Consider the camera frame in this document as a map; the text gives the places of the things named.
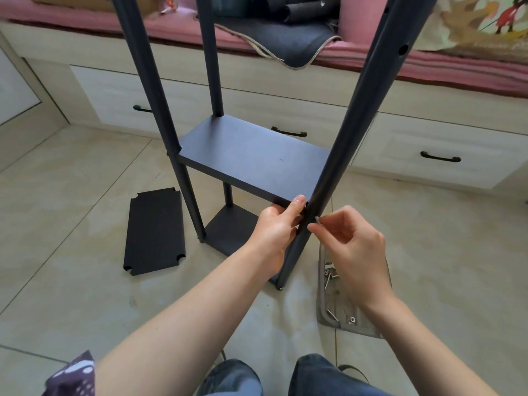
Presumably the person's left hand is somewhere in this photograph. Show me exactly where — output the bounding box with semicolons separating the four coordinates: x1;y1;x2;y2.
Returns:
244;195;309;277

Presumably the person's right hand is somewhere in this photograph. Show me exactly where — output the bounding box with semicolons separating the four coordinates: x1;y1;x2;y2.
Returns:
307;205;399;314

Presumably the dark rack shelf board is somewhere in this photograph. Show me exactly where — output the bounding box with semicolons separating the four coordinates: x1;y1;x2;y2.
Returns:
177;115;333;207

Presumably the person's left forearm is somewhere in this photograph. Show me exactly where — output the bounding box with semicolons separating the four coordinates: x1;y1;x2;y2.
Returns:
94;242;285;396

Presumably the person's right forearm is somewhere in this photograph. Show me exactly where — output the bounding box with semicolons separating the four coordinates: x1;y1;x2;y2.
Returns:
362;293;501;396

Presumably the pile of silver screws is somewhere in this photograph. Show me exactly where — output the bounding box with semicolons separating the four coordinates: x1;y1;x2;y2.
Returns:
323;263;340;290

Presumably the clear plastic hardware bag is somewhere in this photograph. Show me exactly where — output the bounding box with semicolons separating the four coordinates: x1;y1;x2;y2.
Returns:
316;242;393;339

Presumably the dark rack base board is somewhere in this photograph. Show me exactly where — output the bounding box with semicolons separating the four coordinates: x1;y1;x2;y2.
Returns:
204;203;290;285

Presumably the dark metal rack pole with holes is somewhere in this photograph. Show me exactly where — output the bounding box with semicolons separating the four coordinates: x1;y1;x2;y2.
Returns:
276;0;440;292

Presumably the dark notched loose shelf board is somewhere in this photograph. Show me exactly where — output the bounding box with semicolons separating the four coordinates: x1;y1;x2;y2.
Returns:
123;186;186;277

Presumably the person's right leg in jeans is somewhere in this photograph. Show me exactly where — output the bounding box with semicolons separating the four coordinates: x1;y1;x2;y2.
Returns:
290;353;397;396

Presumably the dark fabric cover with zipper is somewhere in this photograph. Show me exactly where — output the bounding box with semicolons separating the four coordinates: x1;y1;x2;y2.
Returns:
214;15;342;73

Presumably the dark rolled fabric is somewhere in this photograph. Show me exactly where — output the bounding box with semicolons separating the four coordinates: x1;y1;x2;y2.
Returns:
214;0;344;25

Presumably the pink pillow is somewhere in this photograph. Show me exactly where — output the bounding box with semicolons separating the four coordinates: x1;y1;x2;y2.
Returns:
337;0;388;42

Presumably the pink bed sheet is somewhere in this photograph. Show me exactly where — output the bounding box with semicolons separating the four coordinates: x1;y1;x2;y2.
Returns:
0;0;528;99

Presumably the cartoon print blanket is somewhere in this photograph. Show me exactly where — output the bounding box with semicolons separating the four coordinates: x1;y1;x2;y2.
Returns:
412;0;528;65

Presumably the purple patterned garment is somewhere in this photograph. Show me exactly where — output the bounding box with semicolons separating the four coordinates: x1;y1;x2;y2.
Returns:
41;350;97;396

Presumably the brown cardboard box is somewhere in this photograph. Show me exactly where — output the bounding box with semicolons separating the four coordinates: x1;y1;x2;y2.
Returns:
28;0;162;15

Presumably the white cabinet door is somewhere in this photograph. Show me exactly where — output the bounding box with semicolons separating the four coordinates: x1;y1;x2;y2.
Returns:
0;31;71;129

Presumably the white wooden bed frame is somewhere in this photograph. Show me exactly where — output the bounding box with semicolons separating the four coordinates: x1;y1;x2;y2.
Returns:
0;20;528;191

